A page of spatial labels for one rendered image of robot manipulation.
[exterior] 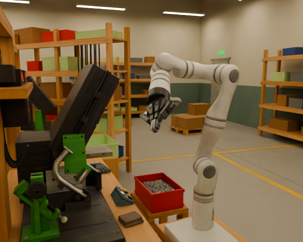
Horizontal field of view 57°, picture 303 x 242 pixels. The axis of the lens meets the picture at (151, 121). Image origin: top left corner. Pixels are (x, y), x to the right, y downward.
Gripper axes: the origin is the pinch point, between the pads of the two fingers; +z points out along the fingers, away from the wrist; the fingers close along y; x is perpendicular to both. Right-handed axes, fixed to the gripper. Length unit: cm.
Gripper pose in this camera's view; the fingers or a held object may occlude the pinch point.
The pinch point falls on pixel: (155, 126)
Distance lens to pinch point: 83.5
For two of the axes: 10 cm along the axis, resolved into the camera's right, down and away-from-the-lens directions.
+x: 5.9, 6.1, 5.3
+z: -1.0, 7.1, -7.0
